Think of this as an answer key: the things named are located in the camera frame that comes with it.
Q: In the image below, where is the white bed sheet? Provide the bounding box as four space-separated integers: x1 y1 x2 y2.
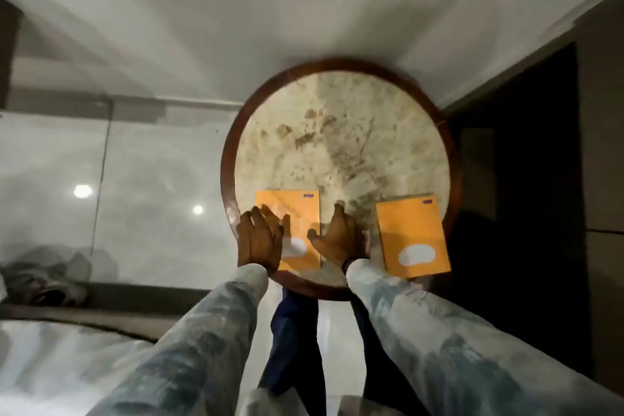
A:
0 320 158 416

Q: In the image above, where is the dark wooden wardrobe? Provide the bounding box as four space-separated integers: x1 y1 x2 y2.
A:
441 0 624 397

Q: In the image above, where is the person's right forearm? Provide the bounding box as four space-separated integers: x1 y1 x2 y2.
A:
344 258 624 416

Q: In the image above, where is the person's left hand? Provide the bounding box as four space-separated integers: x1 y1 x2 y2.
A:
237 205 285 273

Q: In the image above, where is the grey crumpled cloth pile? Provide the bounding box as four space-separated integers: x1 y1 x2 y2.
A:
0 244 94 307

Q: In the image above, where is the person's leg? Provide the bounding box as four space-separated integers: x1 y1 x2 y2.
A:
257 286 328 416
350 294 432 416

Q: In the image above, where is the person's left forearm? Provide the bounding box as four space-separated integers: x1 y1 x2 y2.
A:
87 264 270 416

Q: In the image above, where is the person's right hand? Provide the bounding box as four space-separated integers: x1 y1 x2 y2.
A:
307 203 369 274

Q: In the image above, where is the person's right leg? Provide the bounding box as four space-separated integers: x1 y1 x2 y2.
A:
350 294 432 416

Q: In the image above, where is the round marble table wooden rim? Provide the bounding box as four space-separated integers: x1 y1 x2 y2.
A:
220 58 463 302

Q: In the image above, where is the orange packet with white oval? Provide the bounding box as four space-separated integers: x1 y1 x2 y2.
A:
255 189 322 272
375 194 452 280

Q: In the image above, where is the person's left leg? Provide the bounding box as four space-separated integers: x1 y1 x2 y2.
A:
257 286 328 416

